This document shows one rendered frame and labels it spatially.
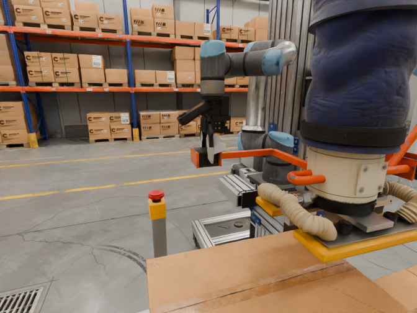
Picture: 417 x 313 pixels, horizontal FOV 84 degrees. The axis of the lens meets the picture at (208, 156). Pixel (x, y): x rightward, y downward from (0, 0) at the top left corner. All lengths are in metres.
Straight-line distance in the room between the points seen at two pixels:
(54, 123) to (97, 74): 2.47
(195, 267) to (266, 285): 0.21
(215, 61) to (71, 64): 7.07
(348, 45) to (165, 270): 0.72
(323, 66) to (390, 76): 0.12
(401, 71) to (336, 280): 0.55
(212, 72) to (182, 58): 7.05
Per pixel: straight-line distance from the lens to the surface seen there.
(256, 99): 1.14
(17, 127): 8.06
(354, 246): 0.61
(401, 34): 0.60
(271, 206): 0.70
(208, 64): 0.72
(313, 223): 0.54
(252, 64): 0.77
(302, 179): 0.59
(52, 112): 9.05
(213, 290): 0.70
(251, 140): 1.13
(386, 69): 0.60
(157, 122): 7.53
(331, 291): 0.77
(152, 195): 1.00
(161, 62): 8.94
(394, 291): 1.54
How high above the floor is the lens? 1.45
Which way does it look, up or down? 15 degrees down
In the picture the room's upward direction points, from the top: straight up
